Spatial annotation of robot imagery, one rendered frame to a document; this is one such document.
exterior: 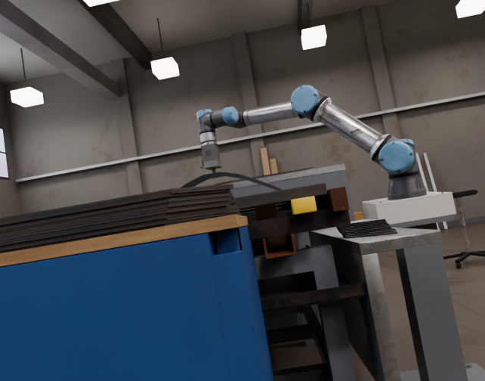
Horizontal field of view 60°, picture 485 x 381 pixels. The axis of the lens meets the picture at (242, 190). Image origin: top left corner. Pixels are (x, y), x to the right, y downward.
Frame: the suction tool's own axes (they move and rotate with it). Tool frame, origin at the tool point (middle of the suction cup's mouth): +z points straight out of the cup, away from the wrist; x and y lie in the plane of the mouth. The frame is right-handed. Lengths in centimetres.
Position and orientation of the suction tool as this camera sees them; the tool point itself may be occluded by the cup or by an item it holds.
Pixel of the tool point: (214, 178)
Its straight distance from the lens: 193.9
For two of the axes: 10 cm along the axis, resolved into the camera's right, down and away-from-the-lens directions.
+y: -1.7, -0.5, -9.8
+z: 1.7, 9.8, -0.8
